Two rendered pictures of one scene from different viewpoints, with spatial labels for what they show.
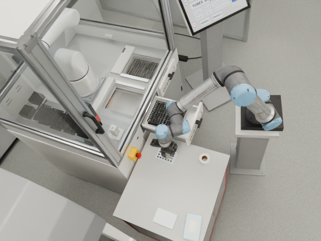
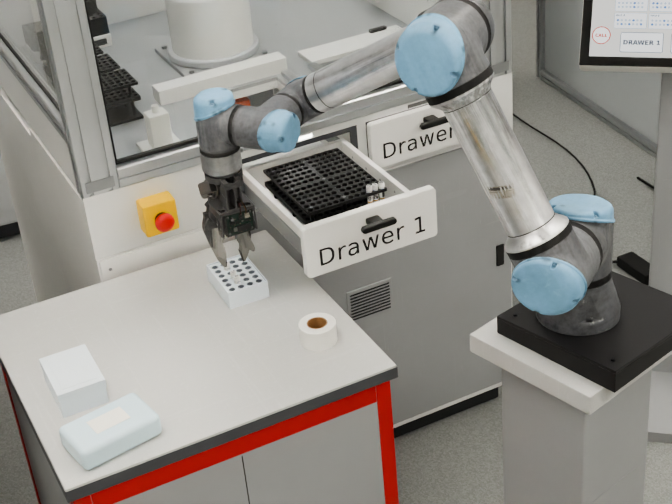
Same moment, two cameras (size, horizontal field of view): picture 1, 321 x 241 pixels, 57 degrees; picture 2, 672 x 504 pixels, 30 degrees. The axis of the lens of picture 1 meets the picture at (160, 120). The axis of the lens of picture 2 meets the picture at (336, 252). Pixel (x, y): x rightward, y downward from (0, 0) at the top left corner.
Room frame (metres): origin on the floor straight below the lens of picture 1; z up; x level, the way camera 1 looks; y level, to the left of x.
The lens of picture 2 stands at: (-0.96, -1.11, 2.12)
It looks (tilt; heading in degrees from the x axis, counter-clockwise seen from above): 31 degrees down; 27
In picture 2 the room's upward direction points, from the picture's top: 5 degrees counter-clockwise
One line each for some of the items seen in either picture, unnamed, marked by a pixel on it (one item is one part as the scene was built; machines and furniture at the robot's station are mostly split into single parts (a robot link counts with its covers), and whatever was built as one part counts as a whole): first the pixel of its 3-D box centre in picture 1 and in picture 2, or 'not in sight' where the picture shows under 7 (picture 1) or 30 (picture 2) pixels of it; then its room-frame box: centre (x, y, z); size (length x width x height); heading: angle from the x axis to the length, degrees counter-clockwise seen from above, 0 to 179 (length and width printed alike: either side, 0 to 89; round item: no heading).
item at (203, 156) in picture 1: (204, 159); (317, 331); (0.72, -0.19, 0.78); 0.07 x 0.07 x 0.04
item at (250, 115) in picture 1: (257, 110); (578, 290); (0.90, -0.63, 0.85); 0.15 x 0.15 x 0.10
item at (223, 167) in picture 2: (165, 139); (223, 159); (0.80, 0.01, 1.07); 0.08 x 0.08 x 0.05
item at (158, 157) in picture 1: (166, 156); (237, 280); (0.83, 0.04, 0.78); 0.12 x 0.08 x 0.04; 50
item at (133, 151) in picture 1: (133, 154); (158, 214); (0.87, 0.23, 0.88); 0.07 x 0.05 x 0.07; 141
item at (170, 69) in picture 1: (167, 77); (426, 129); (1.39, -0.16, 0.87); 0.29 x 0.02 x 0.11; 141
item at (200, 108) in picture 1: (194, 123); (370, 231); (0.94, -0.21, 0.87); 0.29 x 0.02 x 0.11; 141
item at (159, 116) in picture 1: (167, 116); (324, 192); (1.07, -0.05, 0.87); 0.22 x 0.18 x 0.06; 51
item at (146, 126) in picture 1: (165, 116); (323, 192); (1.07, -0.05, 0.86); 0.40 x 0.26 x 0.06; 51
